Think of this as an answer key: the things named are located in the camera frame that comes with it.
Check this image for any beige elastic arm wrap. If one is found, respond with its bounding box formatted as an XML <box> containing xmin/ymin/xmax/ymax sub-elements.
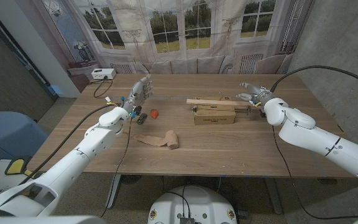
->
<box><xmin>126</xmin><ymin>129</ymin><xmax>180</xmax><ymax>151</ymax></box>

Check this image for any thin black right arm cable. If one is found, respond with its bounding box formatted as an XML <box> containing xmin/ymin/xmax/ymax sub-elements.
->
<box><xmin>272</xmin><ymin>124</ymin><xmax>358</xmax><ymax>220</ymax></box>

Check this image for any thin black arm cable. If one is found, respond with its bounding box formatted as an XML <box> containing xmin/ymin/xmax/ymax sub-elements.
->
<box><xmin>272</xmin><ymin>124</ymin><xmax>358</xmax><ymax>220</ymax></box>
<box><xmin>99</xmin><ymin>116</ymin><xmax>133</xmax><ymax>218</ymax></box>

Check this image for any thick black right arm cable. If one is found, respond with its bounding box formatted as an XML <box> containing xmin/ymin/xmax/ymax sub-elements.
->
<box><xmin>270</xmin><ymin>65</ymin><xmax>358</xmax><ymax>93</ymax></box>

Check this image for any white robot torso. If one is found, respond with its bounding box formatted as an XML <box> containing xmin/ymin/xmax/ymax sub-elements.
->
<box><xmin>147</xmin><ymin>185</ymin><xmax>238</xmax><ymax>224</ymax></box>

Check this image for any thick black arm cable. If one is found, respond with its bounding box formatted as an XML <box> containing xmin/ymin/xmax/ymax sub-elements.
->
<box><xmin>270</xmin><ymin>65</ymin><xmax>358</xmax><ymax>93</ymax></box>
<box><xmin>19</xmin><ymin>103</ymin><xmax>124</xmax><ymax>186</ymax></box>

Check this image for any wooden stick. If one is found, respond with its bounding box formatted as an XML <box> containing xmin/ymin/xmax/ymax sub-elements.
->
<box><xmin>186</xmin><ymin>91</ymin><xmax>253</xmax><ymax>113</ymax></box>

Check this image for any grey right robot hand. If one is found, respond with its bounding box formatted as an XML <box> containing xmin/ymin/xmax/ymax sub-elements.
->
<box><xmin>236</xmin><ymin>82</ymin><xmax>276</xmax><ymax>108</ymax></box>

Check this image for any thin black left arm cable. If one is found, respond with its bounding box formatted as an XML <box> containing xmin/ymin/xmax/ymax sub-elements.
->
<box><xmin>99</xmin><ymin>116</ymin><xmax>133</xmax><ymax>218</ymax></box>

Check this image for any brown cardboard box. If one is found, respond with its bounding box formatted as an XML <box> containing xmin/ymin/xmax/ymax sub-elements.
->
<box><xmin>193</xmin><ymin>96</ymin><xmax>237</xmax><ymax>126</ymax></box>

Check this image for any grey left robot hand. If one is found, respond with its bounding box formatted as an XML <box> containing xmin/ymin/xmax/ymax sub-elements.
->
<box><xmin>122</xmin><ymin>73</ymin><xmax>155</xmax><ymax>114</ymax></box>

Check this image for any printed window backdrop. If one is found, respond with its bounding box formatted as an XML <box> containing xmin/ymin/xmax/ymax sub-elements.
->
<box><xmin>40</xmin><ymin>0</ymin><xmax>315</xmax><ymax>75</ymax></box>

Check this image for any yellow and black object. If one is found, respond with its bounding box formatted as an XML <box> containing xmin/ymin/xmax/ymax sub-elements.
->
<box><xmin>4</xmin><ymin>157</ymin><xmax>37</xmax><ymax>178</ymax></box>

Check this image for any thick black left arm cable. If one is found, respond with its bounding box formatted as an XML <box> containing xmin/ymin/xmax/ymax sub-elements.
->
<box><xmin>19</xmin><ymin>103</ymin><xmax>124</xmax><ymax>186</ymax></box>

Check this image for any blue-grey upholstered seat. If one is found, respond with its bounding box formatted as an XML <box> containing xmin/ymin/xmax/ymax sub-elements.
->
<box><xmin>0</xmin><ymin>111</ymin><xmax>49</xmax><ymax>162</ymax></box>

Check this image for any black power cord loop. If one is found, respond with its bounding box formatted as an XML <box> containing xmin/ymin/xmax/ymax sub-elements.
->
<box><xmin>88</xmin><ymin>76</ymin><xmax>114</xmax><ymax>99</ymax></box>

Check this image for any white power strip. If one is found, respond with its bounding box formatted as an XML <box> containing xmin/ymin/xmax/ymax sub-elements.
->
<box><xmin>91</xmin><ymin>68</ymin><xmax>117</xmax><ymax>80</ymax></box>

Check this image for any thin black torso cable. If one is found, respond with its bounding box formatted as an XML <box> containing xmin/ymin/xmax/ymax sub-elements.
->
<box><xmin>166</xmin><ymin>185</ymin><xmax>192</xmax><ymax>218</ymax></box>

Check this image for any grey table leg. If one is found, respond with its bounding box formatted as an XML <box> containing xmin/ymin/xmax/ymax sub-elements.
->
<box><xmin>105</xmin><ymin>174</ymin><xmax>121</xmax><ymax>209</ymax></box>
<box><xmin>264</xmin><ymin>177</ymin><xmax>284</xmax><ymax>215</ymax></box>

